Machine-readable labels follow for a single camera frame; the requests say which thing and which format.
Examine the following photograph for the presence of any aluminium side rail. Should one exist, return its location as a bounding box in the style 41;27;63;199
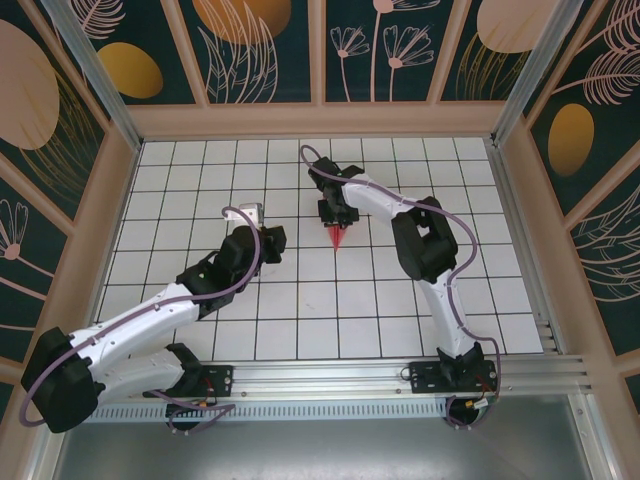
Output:
487;139;569;357

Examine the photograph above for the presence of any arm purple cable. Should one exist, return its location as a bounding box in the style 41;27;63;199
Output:
18;205;265;439
298;144;503;432

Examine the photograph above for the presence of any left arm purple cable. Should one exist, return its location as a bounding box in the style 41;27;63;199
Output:
18;205;265;439

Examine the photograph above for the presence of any grey metal panel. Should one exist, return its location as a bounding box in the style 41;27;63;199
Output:
49;418;599;480

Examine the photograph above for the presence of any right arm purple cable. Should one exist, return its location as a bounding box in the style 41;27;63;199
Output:
298;144;503;432

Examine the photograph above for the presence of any long aluminium mounting rail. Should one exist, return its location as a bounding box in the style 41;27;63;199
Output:
47;353;595;402

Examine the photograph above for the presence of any aluminium frame profile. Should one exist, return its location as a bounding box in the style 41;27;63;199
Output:
29;424;71;480
569;394;619;480

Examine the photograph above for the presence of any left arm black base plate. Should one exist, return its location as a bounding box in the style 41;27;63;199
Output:
197;363;236;400

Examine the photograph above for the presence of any perforated metal cable tray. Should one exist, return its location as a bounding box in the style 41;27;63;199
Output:
92;402;454;422

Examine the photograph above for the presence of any aluminium corner post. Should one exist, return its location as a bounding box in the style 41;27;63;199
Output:
40;0;145;152
489;0;585;150

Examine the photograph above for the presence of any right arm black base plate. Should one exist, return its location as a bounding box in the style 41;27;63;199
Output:
408;359;500;397

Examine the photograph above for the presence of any pink cloth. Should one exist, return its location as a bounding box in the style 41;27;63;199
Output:
323;224;350;252

